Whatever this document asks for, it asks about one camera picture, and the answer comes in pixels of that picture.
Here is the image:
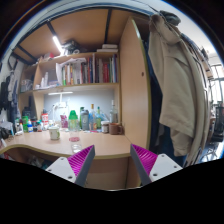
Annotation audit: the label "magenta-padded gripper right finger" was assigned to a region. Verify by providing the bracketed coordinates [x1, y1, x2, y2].
[129, 143, 184, 187]

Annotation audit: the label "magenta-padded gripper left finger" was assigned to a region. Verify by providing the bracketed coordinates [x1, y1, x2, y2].
[45, 144, 96, 188]

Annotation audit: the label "clear green-capped drink bottle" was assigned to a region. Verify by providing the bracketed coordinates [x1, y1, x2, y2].
[67, 109, 83, 154]

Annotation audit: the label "white mug with green rim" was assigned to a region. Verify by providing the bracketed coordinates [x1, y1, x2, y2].
[48, 125, 62, 141]

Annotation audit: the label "magenta packet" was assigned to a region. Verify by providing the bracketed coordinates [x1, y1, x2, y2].
[59, 114, 69, 129]

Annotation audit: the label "grey tumbler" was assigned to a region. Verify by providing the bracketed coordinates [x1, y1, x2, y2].
[80, 109, 90, 132]

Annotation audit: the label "white-lidded brown jar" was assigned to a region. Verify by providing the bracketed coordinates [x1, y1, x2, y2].
[101, 120, 111, 134]

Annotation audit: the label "gold-capped clear glass bottle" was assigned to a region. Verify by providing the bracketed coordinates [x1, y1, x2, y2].
[89, 103, 98, 132]

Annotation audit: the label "green glass bottle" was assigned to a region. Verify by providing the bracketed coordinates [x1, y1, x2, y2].
[95, 106, 103, 131]

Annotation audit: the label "red-labelled white canister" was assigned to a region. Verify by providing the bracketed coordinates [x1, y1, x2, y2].
[41, 112, 50, 128]

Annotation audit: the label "brown mug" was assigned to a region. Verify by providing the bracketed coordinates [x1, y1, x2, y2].
[108, 122, 124, 136]

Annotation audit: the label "blue-capped white bottle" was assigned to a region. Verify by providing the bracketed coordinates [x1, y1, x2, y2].
[27, 119, 34, 134]

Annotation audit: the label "green plastic bottle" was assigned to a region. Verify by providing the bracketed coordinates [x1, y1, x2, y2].
[21, 115, 30, 133]

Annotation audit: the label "tall clear glass bottle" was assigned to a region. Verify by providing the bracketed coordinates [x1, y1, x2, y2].
[109, 99, 119, 124]

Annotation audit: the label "under-shelf light strip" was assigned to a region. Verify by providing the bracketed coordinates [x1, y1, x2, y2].
[47, 91, 74, 97]

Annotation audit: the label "beige hanging coat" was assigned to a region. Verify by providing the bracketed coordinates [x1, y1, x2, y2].
[147, 10, 209, 168]

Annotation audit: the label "wooden wardrobe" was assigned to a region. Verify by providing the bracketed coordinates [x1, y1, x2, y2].
[118, 16, 153, 151]

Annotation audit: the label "dark hanging clothes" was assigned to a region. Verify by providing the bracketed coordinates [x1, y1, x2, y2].
[0, 71, 19, 116]

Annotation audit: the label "wooden shelf unit with books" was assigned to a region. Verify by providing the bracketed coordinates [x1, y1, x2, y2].
[18, 43, 121, 98]

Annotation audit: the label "ceiling tube light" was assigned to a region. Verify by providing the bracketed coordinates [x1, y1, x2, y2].
[52, 35, 64, 54]

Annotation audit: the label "white cable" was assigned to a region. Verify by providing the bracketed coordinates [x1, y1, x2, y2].
[51, 101, 69, 116]

